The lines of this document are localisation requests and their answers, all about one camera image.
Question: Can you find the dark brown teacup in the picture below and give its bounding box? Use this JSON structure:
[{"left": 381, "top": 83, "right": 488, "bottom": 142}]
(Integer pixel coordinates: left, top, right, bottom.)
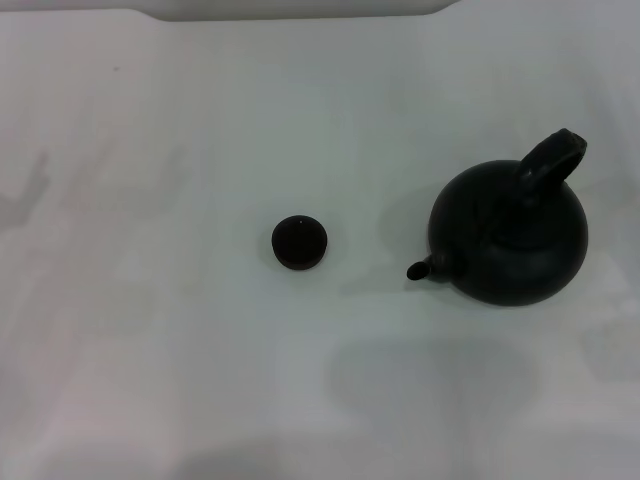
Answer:
[{"left": 271, "top": 214, "right": 330, "bottom": 272}]

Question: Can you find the black round teapot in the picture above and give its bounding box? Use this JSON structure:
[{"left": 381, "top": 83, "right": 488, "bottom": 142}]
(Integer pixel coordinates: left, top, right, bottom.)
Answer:
[{"left": 405, "top": 127, "right": 590, "bottom": 306}]

